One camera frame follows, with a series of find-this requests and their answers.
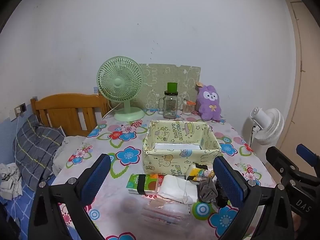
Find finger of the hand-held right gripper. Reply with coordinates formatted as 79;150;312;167
296;144;320;180
265;146;308;188

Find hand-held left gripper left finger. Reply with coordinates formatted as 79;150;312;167
28;153;112;240

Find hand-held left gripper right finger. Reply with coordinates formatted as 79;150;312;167
212;156;295;240

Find grey scrunchie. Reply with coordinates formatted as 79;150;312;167
197;177;218;203

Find yellow cartoon tissue pack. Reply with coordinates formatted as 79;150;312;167
186;164;215;182

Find green tissue pack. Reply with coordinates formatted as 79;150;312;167
127;174;164;195

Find white towel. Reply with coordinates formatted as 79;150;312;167
157;174;200;204

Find cartoon print fabric storage box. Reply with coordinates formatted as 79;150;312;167
142;119;222;176

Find beige stockings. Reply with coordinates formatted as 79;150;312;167
141;197;192;227

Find black cloth item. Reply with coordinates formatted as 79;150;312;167
215;180;230;208

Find white standing fan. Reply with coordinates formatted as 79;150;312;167
241;107;285;153

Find white bed sheet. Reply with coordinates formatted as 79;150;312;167
52;135;87;175

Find floral tablecloth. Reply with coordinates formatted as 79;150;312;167
54;109;278;240

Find grey plaid pillow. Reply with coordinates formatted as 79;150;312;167
14;115;66;190

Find beige wooden door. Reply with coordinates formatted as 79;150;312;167
275;0;320;160

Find purple plush bunny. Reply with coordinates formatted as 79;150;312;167
195;85;222;122

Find wooden bed headboard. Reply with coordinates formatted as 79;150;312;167
30;93;110;137

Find blue bed sheet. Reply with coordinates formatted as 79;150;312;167
0;180;78;240

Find toothpick holder with orange lid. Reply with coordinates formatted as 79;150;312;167
182;99;196;115

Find crumpled white cloth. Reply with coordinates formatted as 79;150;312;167
0;162;23;200

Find green desk fan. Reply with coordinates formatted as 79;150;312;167
97;56;145;122

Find green printed board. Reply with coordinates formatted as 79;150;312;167
136;63;201;112

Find white fan cord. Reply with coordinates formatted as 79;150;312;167
102;102;120;119

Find glass jar with handle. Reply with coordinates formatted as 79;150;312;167
158;91;181;119

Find wall socket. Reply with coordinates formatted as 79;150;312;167
14;102;27;114

